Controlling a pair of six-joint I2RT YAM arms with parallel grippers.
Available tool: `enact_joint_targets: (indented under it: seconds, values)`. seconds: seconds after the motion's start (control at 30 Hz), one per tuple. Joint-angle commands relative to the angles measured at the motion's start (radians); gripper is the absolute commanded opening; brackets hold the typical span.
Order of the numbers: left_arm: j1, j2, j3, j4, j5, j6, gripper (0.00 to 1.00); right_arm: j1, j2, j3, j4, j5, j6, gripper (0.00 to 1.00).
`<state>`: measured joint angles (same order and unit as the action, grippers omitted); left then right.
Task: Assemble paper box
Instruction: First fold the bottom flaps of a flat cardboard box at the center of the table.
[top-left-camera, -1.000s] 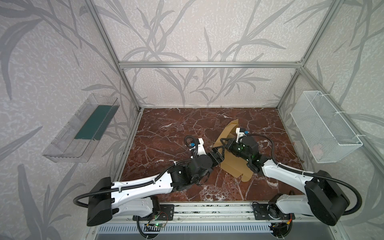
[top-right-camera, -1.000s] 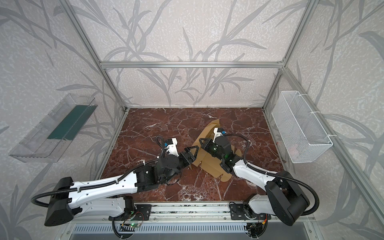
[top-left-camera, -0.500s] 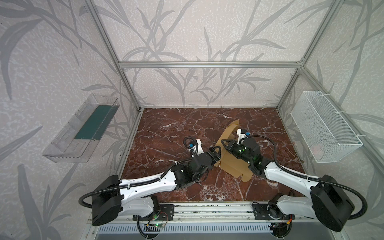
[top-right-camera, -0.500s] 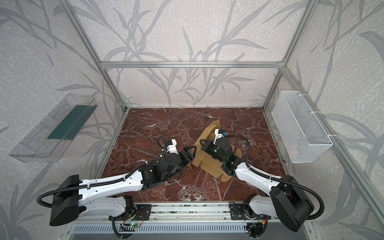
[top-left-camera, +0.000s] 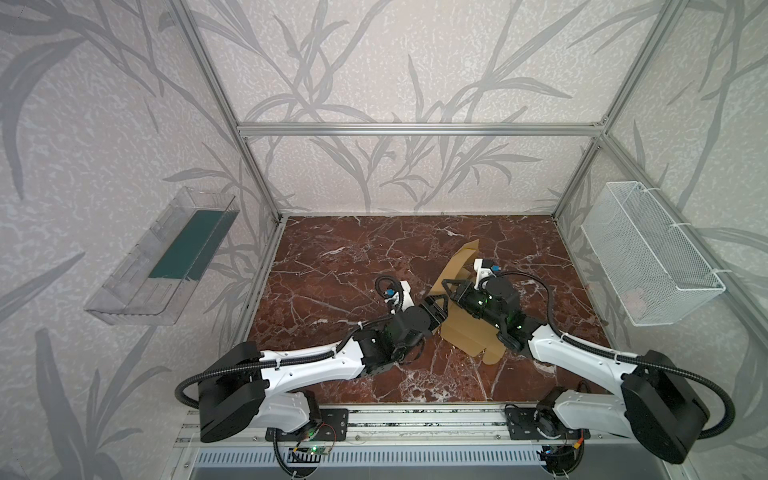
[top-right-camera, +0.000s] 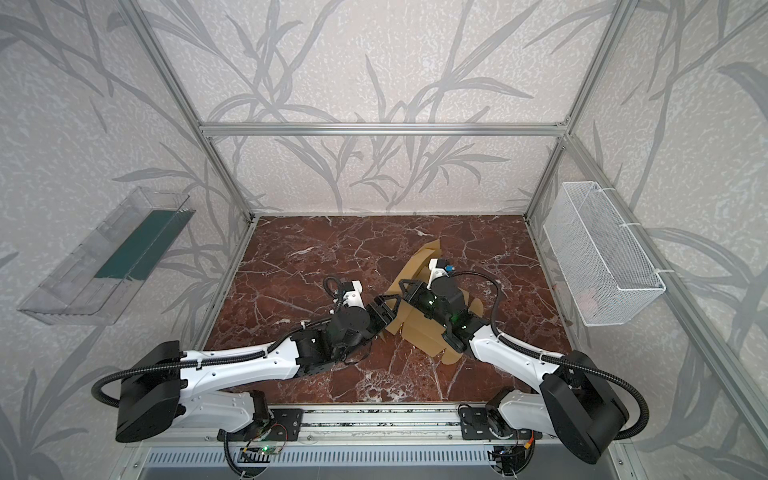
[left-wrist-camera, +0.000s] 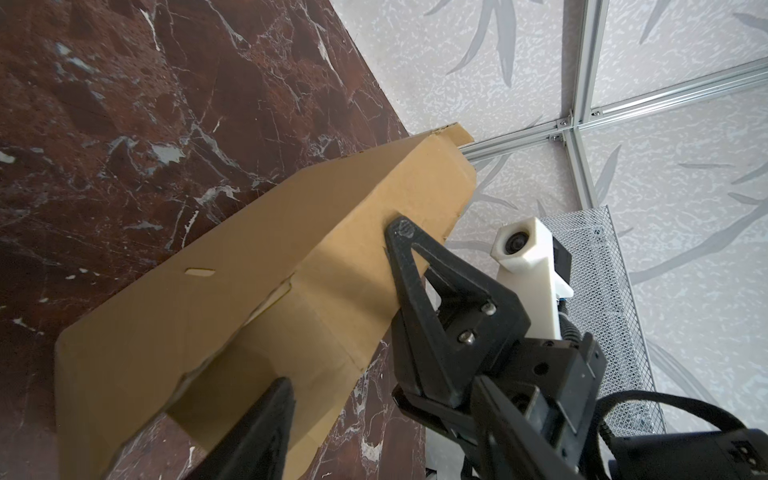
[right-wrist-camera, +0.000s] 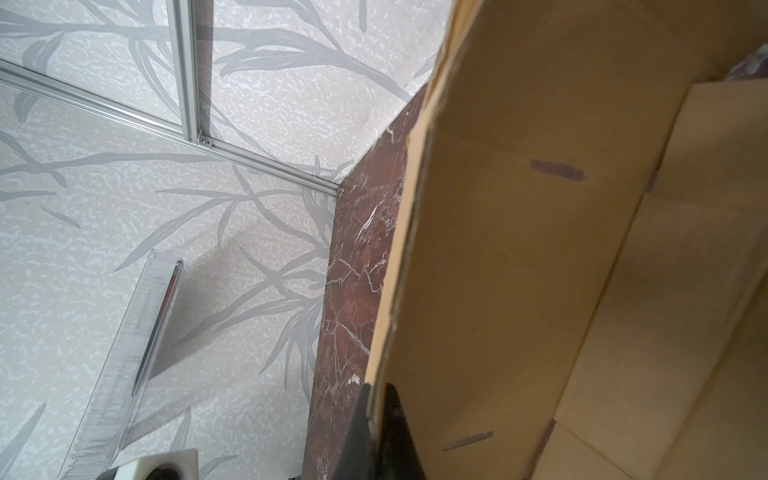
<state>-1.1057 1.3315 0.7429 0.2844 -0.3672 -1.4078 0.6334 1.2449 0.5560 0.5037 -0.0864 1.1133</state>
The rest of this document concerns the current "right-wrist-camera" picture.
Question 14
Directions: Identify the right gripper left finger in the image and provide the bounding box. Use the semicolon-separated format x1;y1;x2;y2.
332;384;375;480

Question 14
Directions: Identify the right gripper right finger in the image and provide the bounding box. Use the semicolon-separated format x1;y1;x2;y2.
376;384;427;480

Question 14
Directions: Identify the brown cardboard box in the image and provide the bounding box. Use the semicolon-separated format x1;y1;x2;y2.
364;1;767;479

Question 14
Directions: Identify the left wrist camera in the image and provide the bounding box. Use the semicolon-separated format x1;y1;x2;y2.
97;449;199;480

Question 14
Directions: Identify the clear plastic wall bin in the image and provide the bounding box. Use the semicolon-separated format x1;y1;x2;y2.
59;251;184;479

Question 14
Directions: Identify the aluminium frame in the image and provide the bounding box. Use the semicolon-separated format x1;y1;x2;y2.
1;1;339;195

